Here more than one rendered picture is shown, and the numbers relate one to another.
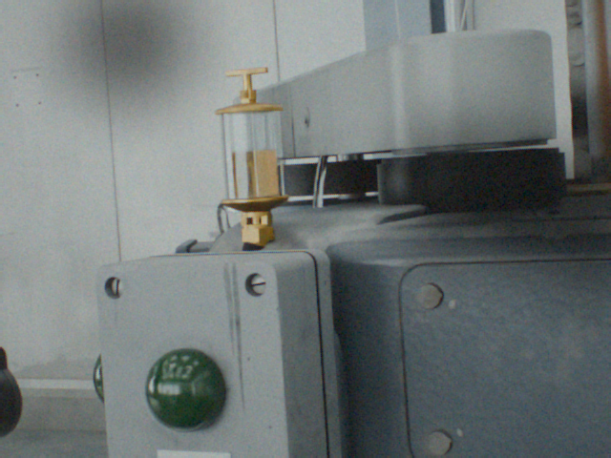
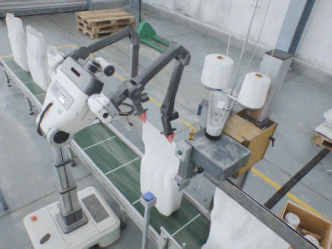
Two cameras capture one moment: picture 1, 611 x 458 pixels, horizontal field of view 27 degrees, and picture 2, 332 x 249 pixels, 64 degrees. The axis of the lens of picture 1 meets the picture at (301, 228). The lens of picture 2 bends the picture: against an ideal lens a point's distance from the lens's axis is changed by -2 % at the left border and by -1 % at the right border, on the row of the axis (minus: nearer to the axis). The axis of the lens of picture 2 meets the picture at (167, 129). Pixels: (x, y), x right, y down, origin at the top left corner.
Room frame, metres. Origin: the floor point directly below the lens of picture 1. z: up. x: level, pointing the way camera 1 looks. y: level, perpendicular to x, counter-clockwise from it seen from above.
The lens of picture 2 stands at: (-0.62, -0.23, 2.24)
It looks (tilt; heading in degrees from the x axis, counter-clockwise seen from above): 36 degrees down; 18
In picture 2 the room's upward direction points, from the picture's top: 7 degrees clockwise
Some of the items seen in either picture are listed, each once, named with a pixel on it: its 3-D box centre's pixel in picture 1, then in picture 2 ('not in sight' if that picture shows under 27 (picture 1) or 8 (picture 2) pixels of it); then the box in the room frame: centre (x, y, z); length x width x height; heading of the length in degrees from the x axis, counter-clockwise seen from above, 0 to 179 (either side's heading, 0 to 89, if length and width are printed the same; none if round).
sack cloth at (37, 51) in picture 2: not in sight; (38, 59); (1.84, 2.45, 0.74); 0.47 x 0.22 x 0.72; 65
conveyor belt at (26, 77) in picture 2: not in sight; (43, 88); (1.83, 2.44, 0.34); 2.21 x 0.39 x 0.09; 64
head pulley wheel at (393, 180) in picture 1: (471, 178); (212, 134); (0.61, -0.08, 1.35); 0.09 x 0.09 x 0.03
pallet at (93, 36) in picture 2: not in sight; (106, 28); (5.32, 3.71, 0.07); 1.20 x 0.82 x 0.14; 152
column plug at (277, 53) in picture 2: not in sight; (279, 54); (0.96, -0.29, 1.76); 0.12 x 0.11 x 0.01; 154
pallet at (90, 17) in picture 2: not in sight; (105, 17); (5.29, 3.70, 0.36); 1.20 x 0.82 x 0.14; 150
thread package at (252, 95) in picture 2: not in sight; (254, 89); (0.75, -0.22, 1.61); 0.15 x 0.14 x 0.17; 64
